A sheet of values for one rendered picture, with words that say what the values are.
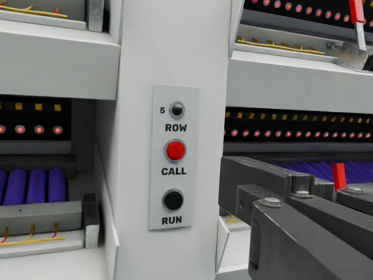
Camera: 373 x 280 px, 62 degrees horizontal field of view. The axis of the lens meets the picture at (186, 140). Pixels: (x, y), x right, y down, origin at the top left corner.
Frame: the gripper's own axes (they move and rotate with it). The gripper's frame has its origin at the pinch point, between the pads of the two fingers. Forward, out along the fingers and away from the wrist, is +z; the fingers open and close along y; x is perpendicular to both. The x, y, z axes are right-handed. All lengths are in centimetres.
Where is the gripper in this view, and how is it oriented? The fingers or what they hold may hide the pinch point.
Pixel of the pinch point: (264, 196)
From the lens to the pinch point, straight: 16.3
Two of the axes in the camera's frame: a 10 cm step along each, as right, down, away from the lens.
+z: -3.6, -1.1, 9.3
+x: 0.5, -9.9, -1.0
